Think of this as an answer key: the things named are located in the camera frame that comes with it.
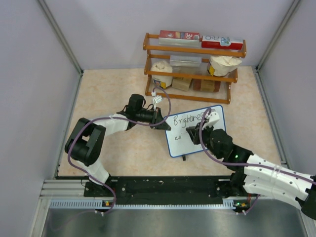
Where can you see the brown cardboard box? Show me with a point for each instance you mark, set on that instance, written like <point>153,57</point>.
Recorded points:
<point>181,83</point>

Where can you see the red foil box left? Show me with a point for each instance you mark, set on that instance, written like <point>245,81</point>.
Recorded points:
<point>178,35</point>

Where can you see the clear plastic box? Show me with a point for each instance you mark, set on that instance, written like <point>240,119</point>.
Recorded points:
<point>185,61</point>

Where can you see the blue framed whiteboard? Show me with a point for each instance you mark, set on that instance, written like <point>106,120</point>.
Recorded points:
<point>179,145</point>

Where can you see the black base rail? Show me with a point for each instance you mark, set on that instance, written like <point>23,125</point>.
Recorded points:
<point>165,190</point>

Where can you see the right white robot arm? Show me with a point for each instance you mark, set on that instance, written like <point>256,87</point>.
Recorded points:
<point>255,175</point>

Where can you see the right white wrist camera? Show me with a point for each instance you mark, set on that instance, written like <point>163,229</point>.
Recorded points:
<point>210,120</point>

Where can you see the red white box right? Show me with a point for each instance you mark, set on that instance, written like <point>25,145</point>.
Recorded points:
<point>226,43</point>

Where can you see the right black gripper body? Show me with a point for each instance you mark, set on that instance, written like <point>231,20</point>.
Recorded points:
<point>206,138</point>

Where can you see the white bag right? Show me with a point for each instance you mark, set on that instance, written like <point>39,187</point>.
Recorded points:
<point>220,66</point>

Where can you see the wooden three tier rack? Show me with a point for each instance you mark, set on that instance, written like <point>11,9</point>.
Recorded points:
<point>226,80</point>

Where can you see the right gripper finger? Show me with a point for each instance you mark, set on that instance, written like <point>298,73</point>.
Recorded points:
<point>194,138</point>
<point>192,130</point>

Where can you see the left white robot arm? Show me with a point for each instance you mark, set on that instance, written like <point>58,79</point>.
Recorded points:
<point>84,145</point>

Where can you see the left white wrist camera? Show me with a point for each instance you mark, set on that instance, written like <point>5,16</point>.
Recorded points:
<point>156,99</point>

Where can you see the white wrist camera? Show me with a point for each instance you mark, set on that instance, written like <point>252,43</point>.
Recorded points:
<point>156,99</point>
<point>210,120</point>

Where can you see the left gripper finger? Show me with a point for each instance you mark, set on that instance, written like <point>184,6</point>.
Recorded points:
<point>163,126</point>
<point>158,118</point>

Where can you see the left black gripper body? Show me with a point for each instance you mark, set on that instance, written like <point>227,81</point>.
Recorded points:
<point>145,116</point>

